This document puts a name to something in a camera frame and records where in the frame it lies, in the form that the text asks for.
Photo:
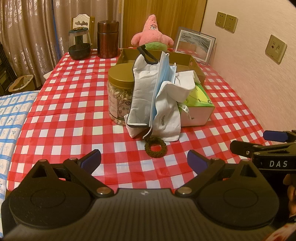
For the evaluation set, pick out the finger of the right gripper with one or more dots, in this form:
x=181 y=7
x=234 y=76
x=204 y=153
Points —
x=280 y=136
x=244 y=149

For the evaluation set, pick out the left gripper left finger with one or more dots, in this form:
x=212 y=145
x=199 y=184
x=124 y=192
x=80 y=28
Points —
x=80 y=171

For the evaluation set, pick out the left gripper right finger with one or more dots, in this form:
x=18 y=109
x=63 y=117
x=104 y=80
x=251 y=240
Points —
x=207 y=171

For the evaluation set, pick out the white sock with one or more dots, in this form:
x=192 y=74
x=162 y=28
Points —
x=167 y=122

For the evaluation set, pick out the dark green hair scrunchie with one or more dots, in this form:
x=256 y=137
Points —
x=155 y=147

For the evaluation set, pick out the white quilted face mask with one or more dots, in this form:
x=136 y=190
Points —
x=145 y=72

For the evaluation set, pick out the person's right hand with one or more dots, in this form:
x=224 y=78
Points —
x=289 y=180

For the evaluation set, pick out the red white checkered tablecloth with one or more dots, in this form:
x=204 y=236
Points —
x=70 y=118

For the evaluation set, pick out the green tissue box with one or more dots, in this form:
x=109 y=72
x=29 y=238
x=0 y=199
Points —
x=197 y=108

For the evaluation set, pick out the blue patterned cloth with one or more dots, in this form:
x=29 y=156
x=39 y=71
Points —
x=14 y=109

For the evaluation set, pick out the gold-lid nut jar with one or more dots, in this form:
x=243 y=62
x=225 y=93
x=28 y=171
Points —
x=120 y=86

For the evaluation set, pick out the beige basket on floor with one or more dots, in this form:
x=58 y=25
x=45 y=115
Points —
x=23 y=83

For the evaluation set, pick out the brown cardboard box tray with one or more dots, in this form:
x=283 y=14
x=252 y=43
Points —
x=183 y=61

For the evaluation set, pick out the framed sand picture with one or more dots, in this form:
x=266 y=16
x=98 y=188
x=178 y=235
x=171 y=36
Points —
x=196 y=44

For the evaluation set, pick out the glass jar dark lid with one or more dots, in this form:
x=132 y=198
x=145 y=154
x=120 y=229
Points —
x=79 y=43

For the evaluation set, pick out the brown wooden canister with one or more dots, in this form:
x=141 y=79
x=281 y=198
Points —
x=107 y=38

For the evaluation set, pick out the pink starfish plush toy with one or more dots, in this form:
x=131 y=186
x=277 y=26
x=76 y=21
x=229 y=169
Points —
x=151 y=37

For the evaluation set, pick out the beige curtain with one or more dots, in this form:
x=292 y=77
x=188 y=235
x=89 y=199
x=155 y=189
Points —
x=35 y=33

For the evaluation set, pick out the white wooden chair back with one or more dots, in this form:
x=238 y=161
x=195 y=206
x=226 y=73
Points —
x=83 y=20

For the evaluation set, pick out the wooden door panel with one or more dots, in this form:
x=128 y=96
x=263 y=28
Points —
x=170 y=16

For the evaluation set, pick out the single wall socket plate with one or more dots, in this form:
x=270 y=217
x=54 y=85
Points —
x=275 y=49

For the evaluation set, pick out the double wall socket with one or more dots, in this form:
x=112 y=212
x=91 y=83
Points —
x=227 y=22

